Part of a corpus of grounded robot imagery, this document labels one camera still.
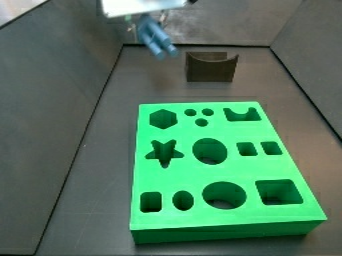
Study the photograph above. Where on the green shape sorter block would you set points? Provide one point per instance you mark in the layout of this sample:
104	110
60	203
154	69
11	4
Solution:
214	177

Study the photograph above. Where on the black curved fixture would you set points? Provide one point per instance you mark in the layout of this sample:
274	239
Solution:
210	66

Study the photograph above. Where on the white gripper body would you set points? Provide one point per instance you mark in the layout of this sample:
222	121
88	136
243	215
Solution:
116	8

